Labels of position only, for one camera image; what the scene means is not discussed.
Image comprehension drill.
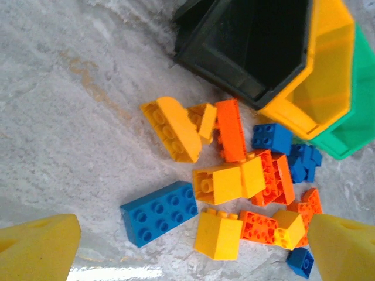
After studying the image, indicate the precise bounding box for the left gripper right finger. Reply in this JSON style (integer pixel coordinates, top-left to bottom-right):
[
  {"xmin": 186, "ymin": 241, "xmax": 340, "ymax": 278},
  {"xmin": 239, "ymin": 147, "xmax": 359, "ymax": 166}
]
[{"xmin": 307, "ymin": 213, "xmax": 375, "ymax": 281}]

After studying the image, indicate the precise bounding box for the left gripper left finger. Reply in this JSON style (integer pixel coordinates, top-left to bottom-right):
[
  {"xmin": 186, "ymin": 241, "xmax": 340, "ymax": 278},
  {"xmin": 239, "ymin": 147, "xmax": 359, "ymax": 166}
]
[{"xmin": 0, "ymin": 213, "xmax": 82, "ymax": 281}]

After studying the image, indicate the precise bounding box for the blue two-by-four lego brick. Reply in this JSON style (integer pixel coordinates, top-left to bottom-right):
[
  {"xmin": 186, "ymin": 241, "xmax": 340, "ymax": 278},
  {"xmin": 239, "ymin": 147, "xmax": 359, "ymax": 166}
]
[{"xmin": 119, "ymin": 180, "xmax": 199, "ymax": 249}]

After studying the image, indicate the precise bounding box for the yellow curved long lego brick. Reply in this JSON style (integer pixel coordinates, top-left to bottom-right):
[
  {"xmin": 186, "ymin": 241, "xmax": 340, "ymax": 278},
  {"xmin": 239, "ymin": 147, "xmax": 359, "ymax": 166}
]
[{"xmin": 139, "ymin": 96, "xmax": 203, "ymax": 164}]

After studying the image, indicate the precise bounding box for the small yellow lego brick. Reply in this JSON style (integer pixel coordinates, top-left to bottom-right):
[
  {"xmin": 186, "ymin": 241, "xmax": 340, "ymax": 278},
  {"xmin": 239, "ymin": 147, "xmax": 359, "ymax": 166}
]
[{"xmin": 187, "ymin": 102, "xmax": 218, "ymax": 145}]

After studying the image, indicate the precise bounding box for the green plastic bin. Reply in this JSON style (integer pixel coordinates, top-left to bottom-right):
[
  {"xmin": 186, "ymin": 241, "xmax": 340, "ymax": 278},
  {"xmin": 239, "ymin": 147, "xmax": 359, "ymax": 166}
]
[{"xmin": 309, "ymin": 23, "xmax": 375, "ymax": 161}]

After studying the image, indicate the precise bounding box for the yellow plastic bin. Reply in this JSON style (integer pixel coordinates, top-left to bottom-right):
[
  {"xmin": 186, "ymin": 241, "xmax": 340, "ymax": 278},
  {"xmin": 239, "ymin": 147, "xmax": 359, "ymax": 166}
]
[{"xmin": 259, "ymin": 0, "xmax": 357, "ymax": 141}]

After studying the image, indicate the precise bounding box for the black plastic bin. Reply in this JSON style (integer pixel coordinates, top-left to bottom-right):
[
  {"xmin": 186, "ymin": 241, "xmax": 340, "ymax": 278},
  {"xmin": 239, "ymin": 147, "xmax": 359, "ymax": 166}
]
[{"xmin": 172, "ymin": 0, "xmax": 314, "ymax": 111}]

